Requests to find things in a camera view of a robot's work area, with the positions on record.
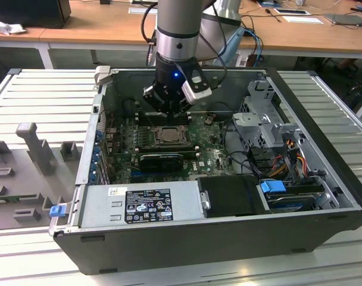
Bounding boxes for black box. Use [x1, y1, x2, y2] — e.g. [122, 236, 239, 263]
[0, 0, 72, 30]

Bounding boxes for grey parts rack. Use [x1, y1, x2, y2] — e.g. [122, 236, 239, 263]
[0, 121, 84, 232]

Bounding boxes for orange yellow wire bundle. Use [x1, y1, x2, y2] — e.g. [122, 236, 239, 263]
[272, 154, 308, 177]

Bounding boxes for pale blue teach pendant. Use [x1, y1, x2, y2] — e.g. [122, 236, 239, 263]
[219, 26, 248, 65]

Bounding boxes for grey power supply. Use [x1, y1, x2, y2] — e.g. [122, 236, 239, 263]
[79, 184, 200, 229]

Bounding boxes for crumpled white paper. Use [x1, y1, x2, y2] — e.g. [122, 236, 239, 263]
[0, 16, 27, 37]

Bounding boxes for flat tablet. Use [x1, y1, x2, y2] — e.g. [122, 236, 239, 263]
[272, 8, 309, 16]

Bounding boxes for grey case latch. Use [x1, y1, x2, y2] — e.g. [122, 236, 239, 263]
[93, 66, 113, 88]

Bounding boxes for green motherboard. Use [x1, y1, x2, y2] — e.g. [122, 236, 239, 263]
[108, 112, 239, 184]

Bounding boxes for black open PC case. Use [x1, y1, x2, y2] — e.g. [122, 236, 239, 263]
[46, 66, 362, 276]

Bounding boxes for hard disk in blue carrier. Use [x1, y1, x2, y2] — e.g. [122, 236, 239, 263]
[259, 179, 324, 213]

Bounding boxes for CPU socket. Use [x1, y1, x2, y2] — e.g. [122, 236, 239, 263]
[152, 125, 192, 148]

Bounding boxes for black camera bracket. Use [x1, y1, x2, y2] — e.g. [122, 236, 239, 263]
[175, 61, 211, 90]

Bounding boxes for blue cable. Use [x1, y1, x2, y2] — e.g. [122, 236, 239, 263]
[242, 28, 264, 65]

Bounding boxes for silver CPU with green edge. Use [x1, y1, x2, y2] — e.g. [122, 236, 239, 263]
[160, 128, 185, 142]

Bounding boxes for wooden desk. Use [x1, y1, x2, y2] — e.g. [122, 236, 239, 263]
[198, 0, 362, 60]
[0, 0, 158, 70]

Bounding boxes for white paper sheet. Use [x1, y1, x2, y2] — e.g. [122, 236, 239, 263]
[281, 15, 325, 25]

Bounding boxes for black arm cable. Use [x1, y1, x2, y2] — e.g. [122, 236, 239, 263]
[140, 2, 158, 66]

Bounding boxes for black graphics card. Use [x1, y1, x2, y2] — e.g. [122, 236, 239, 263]
[140, 153, 184, 173]

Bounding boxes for blue plastic latch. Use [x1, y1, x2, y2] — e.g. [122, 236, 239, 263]
[49, 205, 66, 218]

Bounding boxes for black connector cable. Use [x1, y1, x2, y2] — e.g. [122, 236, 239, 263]
[246, 145, 274, 179]

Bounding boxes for grey metal drive cage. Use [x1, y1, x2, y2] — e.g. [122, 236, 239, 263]
[230, 79, 307, 156]

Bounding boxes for white barcode sticker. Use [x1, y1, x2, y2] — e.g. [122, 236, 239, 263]
[108, 186, 129, 196]

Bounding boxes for black plastic shroud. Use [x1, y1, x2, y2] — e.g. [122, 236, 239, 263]
[195, 175, 261, 217]

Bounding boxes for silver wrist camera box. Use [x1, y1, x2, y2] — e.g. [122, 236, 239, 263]
[180, 76, 213, 105]

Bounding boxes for black rating label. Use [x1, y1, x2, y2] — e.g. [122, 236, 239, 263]
[124, 188, 171, 222]

